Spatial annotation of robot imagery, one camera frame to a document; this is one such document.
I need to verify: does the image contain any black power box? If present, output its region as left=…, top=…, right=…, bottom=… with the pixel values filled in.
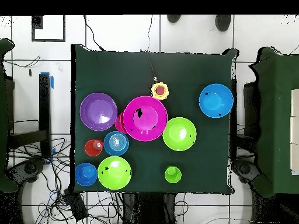
left=64, top=188, right=89, bottom=221

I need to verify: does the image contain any orange plastic cup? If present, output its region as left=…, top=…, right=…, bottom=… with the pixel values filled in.
left=84, top=139, right=105, bottom=158

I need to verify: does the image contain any green plastic bowl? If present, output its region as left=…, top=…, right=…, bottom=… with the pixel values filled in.
left=97, top=156, right=133, bottom=190
left=162, top=117, right=197, bottom=152

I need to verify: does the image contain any yellow emergency stop box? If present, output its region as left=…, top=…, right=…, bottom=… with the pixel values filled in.
left=149, top=81, right=170, bottom=102

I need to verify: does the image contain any blue straight-sided bowl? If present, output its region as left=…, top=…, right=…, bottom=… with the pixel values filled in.
left=103, top=131, right=130, bottom=157

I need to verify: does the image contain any black pedestal leg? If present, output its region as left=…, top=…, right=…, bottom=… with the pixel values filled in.
left=232, top=158, right=260, bottom=185
left=6, top=158, right=46, bottom=185

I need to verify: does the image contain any small dark blue bowl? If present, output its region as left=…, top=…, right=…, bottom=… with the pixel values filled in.
left=74, top=162, right=98, bottom=187

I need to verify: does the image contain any black camera cable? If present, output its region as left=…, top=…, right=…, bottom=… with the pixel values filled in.
left=83, top=15, right=105, bottom=51

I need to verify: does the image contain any neighbouring green covered table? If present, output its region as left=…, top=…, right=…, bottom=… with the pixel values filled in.
left=248, top=46, right=299, bottom=199
left=0, top=38, right=18, bottom=194

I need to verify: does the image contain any large light blue bowl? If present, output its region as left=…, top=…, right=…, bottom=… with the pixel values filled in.
left=199, top=83, right=234, bottom=119

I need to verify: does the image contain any large pink plastic bowl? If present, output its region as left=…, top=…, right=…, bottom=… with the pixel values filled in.
left=123, top=96, right=169, bottom=142

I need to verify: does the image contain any dark green tablecloth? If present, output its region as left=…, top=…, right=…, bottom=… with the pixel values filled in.
left=71, top=44, right=239, bottom=195

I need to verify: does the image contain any small crimson plastic bowl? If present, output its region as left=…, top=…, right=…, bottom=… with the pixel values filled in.
left=114, top=111, right=128, bottom=135

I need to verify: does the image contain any person's left foot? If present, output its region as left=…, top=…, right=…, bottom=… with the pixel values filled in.
left=214, top=15, right=232, bottom=32

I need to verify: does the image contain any black metal stand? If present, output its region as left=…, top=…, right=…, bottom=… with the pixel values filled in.
left=6, top=72, right=53, bottom=159

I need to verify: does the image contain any person's foot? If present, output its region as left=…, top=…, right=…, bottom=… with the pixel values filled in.
left=166, top=15, right=182, bottom=24
left=214, top=15, right=232, bottom=32

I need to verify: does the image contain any tangle of black cables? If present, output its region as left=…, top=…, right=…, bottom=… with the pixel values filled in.
left=9, top=137, right=123, bottom=224

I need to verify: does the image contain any thin black stop-button cable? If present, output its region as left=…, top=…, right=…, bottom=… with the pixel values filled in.
left=139, top=15, right=158, bottom=83

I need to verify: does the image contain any green plastic cup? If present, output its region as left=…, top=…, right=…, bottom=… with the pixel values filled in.
left=164, top=165, right=182, bottom=184

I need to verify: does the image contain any white box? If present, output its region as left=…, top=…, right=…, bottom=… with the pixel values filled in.
left=289, top=88, right=299, bottom=176

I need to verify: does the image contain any black square floor frame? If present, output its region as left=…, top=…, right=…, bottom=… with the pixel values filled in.
left=31, top=15, right=66, bottom=43

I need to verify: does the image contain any wide purple plastic bowl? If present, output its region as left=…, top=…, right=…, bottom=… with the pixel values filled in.
left=79, top=92, right=119, bottom=132

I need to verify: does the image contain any person's right foot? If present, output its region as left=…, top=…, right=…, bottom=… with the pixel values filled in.
left=166, top=15, right=182, bottom=24

